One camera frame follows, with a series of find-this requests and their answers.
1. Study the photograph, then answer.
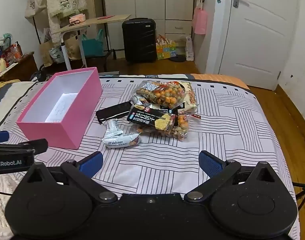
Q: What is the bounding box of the black suitcase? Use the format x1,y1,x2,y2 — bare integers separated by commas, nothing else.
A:
122,18,157,63

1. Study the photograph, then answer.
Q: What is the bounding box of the white door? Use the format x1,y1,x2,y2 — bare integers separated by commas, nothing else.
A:
218,0,301,91

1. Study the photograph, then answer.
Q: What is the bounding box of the red gift bag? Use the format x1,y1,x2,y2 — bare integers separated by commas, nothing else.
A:
1,42,23,66

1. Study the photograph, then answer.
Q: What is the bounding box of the small white snack packet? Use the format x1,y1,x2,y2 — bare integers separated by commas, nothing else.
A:
102,119,123,139

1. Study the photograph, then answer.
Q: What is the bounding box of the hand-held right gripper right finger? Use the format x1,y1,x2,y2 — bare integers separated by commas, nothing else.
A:
184,150,280,203

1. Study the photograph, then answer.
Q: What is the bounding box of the clear bag of coated peanuts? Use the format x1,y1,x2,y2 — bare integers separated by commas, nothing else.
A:
137,114,201,142
136,80,187,110

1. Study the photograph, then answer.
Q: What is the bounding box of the teal bag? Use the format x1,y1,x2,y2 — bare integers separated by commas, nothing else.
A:
81,29,104,58

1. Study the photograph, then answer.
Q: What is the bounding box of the pink hanging bag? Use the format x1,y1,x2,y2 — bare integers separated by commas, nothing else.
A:
192,7,208,35

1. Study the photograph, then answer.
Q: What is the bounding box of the colourful gift bag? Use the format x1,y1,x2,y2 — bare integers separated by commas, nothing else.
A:
156,35,177,61

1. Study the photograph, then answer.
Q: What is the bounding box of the fluffy cream jacket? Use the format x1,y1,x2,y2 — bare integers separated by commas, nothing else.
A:
46,0,88,31

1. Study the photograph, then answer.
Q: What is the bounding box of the wooden nightstand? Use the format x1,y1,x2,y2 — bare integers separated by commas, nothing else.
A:
0,52,38,86

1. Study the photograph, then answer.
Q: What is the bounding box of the pink cardboard box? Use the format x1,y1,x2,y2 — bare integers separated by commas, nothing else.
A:
17,67,103,150

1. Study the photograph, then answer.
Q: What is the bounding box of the black wafer packet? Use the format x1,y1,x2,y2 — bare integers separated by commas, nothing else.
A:
96,101,132,125

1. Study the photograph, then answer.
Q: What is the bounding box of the pink tissue box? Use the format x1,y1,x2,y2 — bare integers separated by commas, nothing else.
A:
68,14,87,23

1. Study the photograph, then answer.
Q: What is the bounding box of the brown paper bag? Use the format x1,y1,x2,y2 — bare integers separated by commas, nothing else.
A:
39,33,82,67

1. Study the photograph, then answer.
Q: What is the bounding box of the white biscuit packet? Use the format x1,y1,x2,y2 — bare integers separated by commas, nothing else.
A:
103,133,142,149

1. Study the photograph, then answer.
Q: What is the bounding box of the black coat rack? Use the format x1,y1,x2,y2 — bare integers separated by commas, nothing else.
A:
27,0,43,46

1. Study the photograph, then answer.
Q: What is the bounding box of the wooden folding table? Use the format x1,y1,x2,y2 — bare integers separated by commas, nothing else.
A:
51,14,132,72

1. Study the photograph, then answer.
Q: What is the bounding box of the black cracker packet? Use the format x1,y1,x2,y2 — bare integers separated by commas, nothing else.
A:
127,104,179,131

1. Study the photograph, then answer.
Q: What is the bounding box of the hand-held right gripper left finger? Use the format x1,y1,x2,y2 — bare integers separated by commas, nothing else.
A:
22,151,118,204

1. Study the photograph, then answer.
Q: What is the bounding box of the beige tote bag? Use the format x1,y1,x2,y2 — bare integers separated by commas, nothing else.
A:
24,0,47,20

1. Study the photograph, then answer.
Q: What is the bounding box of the cream packet with orange print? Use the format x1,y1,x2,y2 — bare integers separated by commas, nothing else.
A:
176,81,198,113

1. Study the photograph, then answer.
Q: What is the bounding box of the silver snack packet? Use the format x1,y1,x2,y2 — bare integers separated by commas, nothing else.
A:
129,94,150,106

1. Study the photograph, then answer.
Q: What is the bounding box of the white packet on floor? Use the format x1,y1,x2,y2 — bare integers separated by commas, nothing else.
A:
185,37,194,61

